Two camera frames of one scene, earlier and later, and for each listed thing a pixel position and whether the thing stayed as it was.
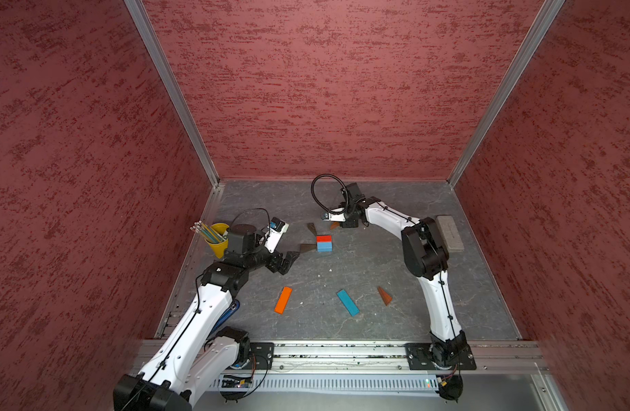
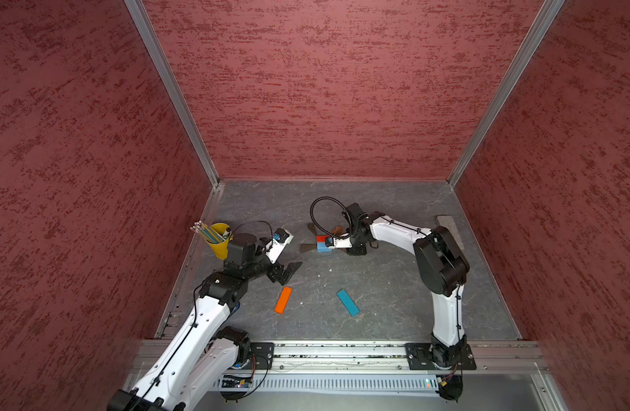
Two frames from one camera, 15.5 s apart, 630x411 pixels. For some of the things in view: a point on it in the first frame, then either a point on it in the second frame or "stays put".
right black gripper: (350, 224) → (354, 251)
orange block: (282, 300) stays put
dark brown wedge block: (306, 247) stays put
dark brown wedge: (312, 228) stays put
